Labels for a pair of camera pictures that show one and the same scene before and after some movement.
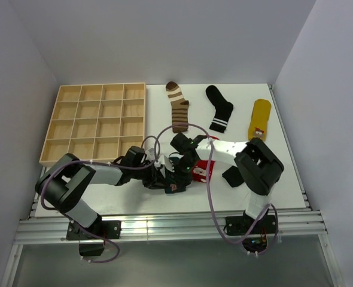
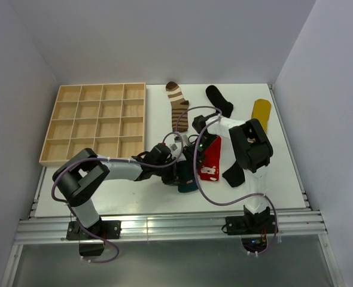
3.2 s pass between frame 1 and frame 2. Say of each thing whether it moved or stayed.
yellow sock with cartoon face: stayed
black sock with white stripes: stayed
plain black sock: stayed
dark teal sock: moved
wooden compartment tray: stayed
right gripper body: moved
